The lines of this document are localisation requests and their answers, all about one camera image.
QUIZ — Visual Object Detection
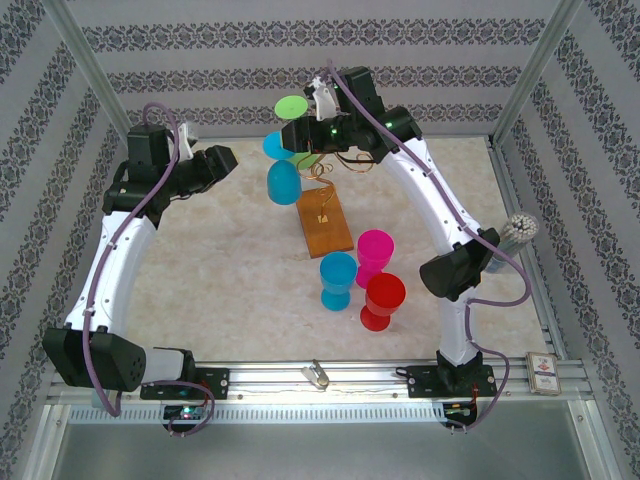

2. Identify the green wine glass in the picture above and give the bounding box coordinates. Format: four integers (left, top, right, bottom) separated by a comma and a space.
274, 96, 321, 172

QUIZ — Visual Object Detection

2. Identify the blue wine glass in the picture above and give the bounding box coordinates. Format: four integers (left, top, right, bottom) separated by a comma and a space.
319, 251, 359, 313
263, 131, 303, 207

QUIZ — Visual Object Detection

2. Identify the gold wire rack wooden base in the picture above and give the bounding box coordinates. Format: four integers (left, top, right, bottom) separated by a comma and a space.
295, 149, 377, 260

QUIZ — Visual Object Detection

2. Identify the pink wine glass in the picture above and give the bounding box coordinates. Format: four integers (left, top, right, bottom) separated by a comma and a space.
355, 229, 396, 291

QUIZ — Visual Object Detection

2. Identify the red wine glass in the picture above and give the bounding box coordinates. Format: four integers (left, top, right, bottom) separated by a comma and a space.
359, 272, 408, 333

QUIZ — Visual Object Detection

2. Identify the clear jar of sticks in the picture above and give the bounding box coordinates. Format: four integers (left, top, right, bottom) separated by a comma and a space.
482, 212, 541, 276

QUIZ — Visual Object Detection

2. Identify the metal clip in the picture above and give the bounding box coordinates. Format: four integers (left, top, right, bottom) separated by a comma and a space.
301, 359, 331, 389

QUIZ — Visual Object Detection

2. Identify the left circuit board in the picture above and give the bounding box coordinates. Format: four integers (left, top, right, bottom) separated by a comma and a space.
162, 405, 207, 421

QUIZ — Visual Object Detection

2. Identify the playing card box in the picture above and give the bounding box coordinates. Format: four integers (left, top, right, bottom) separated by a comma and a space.
524, 352, 562, 396

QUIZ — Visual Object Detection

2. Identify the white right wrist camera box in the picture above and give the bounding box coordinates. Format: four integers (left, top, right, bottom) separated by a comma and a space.
304, 78, 342, 121

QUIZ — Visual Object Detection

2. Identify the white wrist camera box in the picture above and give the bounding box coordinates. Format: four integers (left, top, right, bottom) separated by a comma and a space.
172, 123, 199, 161
304, 78, 342, 121

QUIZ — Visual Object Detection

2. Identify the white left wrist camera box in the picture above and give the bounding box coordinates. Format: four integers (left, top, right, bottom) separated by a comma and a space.
172, 123, 199, 161

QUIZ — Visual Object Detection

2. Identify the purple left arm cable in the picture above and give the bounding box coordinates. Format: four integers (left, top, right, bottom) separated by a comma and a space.
82, 102, 217, 439

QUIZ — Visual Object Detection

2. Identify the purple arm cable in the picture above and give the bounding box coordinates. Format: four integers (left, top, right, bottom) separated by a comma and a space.
82, 102, 217, 439
324, 58, 532, 435

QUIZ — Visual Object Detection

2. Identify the aluminium frame post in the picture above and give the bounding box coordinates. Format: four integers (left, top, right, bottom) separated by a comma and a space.
489, 0, 586, 149
39, 0, 144, 154

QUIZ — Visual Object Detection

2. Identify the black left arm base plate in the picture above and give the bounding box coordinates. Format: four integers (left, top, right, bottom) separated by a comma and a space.
140, 367, 231, 401

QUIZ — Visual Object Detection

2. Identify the aluminium mounting rail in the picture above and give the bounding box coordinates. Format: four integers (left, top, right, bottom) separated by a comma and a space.
47, 358, 597, 407

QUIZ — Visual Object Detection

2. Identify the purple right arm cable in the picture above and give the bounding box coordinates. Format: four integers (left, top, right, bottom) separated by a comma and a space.
324, 58, 532, 435

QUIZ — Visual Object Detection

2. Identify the slotted grey cable duct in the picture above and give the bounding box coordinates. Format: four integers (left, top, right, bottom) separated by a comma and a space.
67, 403, 447, 424

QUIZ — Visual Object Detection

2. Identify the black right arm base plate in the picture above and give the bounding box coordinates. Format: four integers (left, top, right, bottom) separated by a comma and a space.
405, 364, 499, 400

